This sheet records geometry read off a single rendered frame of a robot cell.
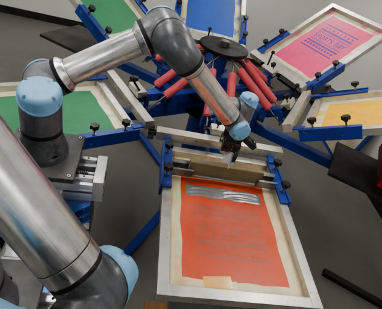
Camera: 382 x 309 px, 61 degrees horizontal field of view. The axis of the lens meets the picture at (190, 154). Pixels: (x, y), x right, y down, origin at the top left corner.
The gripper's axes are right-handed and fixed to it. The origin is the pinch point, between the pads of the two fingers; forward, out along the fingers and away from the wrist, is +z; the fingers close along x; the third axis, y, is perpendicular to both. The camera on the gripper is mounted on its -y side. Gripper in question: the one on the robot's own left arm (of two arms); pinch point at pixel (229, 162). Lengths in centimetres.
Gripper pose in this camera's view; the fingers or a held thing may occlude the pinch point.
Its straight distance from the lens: 151.8
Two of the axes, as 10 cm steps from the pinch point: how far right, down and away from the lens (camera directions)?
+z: -2.2, 7.6, 6.1
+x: 0.3, 6.3, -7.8
